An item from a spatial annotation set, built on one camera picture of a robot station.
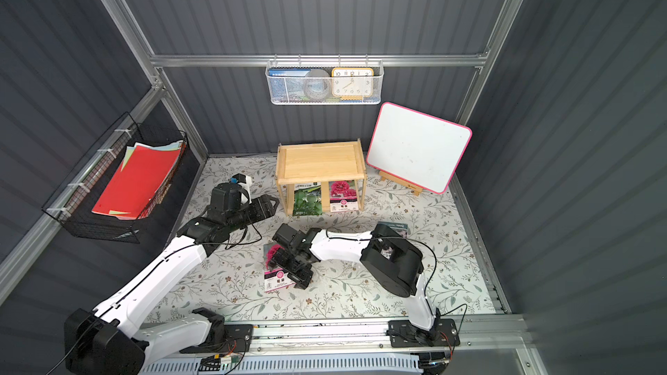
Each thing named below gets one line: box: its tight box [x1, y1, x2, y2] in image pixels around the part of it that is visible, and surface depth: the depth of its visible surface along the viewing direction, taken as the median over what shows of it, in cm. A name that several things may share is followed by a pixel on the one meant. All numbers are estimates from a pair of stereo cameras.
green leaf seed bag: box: [292, 182, 324, 217], surface depth 104 cm
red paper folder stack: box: [91, 139, 185, 220], surface depth 74 cm
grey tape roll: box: [303, 68, 332, 101], surface depth 90 cm
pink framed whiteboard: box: [366, 101, 473, 195], surface depth 99 cm
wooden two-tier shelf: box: [275, 138, 367, 217], surface depth 93 cm
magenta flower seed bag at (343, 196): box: [329, 179, 359, 213], surface depth 104 cm
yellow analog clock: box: [331, 66, 375, 101], surface depth 90 cm
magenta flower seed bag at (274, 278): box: [263, 243, 298, 294], surface depth 86 cm
